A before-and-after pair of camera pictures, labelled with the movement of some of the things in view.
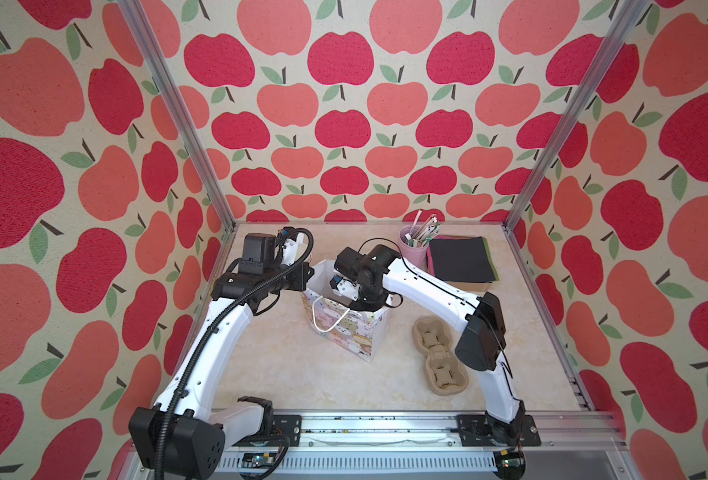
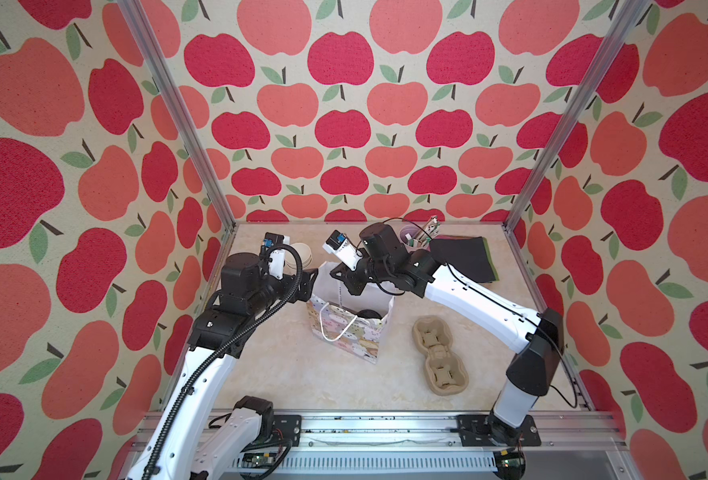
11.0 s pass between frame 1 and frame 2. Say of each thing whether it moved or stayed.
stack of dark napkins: stayed
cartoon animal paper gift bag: stayed
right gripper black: moved
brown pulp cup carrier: stayed
